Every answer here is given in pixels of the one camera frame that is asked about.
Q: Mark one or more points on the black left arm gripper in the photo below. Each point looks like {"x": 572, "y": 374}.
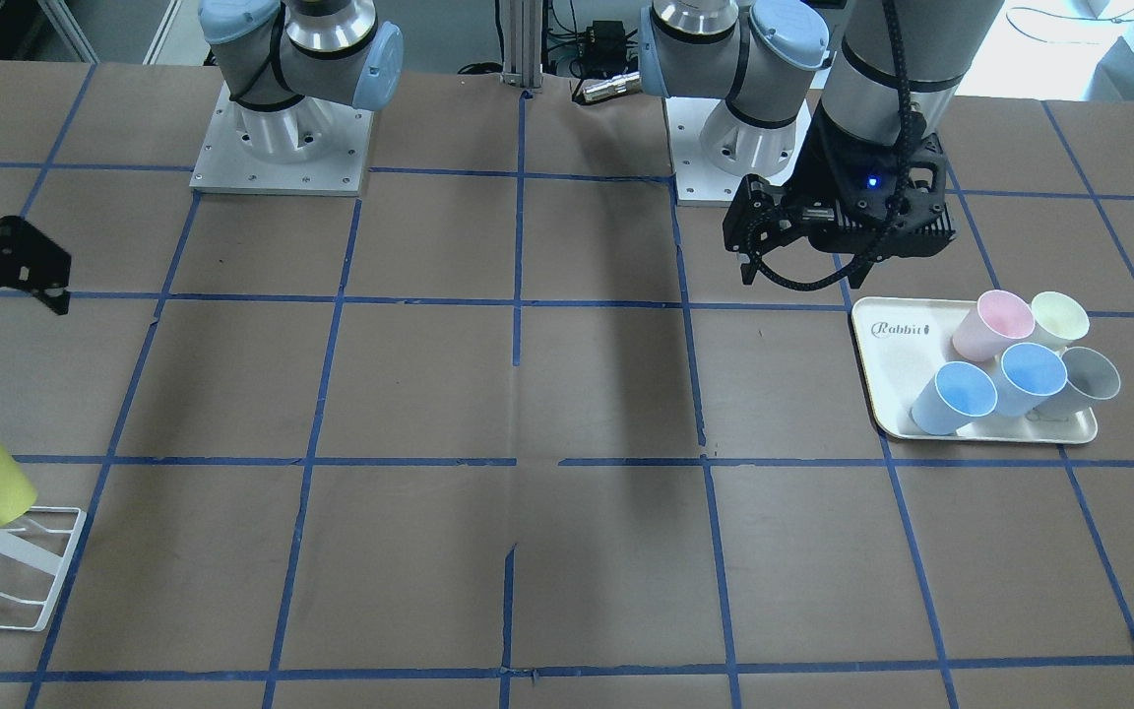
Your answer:
{"x": 826, "y": 167}

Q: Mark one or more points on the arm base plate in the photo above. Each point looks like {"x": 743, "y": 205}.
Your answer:
{"x": 711, "y": 150}
{"x": 315, "y": 148}

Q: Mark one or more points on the light blue plastic cup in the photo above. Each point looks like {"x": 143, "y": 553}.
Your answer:
{"x": 958, "y": 394}

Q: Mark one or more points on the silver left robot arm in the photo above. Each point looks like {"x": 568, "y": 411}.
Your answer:
{"x": 764, "y": 59}

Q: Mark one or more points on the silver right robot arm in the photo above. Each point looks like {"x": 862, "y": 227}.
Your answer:
{"x": 302, "y": 81}

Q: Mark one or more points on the white wire dish rack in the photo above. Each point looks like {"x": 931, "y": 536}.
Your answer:
{"x": 35, "y": 554}

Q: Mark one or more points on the grey plastic cup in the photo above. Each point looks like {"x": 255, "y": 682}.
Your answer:
{"x": 1091, "y": 379}

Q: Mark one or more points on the pale green plastic cup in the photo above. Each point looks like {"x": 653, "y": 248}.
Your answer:
{"x": 1060, "y": 321}

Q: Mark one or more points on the pink plastic cup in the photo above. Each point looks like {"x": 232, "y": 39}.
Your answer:
{"x": 997, "y": 320}

